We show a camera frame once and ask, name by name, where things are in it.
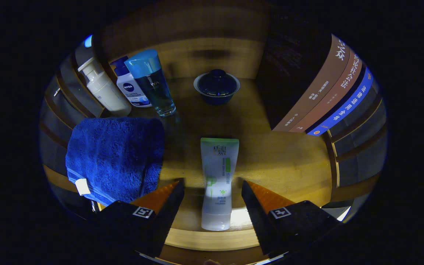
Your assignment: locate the blue lidded teacup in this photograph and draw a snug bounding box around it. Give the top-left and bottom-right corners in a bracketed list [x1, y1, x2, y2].
[193, 69, 241, 106]

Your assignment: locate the wooden drawer with black knob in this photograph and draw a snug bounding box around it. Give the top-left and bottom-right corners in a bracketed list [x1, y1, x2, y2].
[159, 245, 269, 265]

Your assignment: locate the wooden cabinet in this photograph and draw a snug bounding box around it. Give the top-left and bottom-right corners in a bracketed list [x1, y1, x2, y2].
[39, 7, 388, 229]

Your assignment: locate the folded blue towel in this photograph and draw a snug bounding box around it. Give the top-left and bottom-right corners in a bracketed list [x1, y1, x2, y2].
[65, 117, 165, 206]

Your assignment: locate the clear bottle teal cap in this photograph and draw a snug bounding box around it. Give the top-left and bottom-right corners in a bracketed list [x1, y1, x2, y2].
[124, 49, 177, 118]

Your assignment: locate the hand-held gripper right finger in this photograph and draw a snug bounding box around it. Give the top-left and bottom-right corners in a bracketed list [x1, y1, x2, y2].
[241, 180, 341, 257]

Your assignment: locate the blue book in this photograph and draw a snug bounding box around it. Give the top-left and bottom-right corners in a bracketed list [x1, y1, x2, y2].
[307, 67, 374, 137]

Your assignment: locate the white tube green band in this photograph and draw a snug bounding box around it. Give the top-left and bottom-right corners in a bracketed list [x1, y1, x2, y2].
[200, 138, 240, 231]

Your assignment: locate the brown book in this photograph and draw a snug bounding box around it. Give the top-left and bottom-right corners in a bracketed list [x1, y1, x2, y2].
[258, 18, 351, 132]
[289, 53, 363, 133]

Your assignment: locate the wooden countertop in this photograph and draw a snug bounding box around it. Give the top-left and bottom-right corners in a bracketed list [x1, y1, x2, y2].
[45, 75, 339, 252]

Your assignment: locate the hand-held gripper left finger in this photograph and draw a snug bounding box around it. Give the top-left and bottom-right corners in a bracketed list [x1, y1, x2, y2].
[94, 178, 186, 258]

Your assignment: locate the white pump bottle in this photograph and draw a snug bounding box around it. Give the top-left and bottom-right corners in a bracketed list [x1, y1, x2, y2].
[78, 57, 132, 117]

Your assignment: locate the white lotion bottle blue cap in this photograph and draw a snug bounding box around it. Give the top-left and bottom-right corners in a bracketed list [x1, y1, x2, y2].
[111, 56, 152, 108]

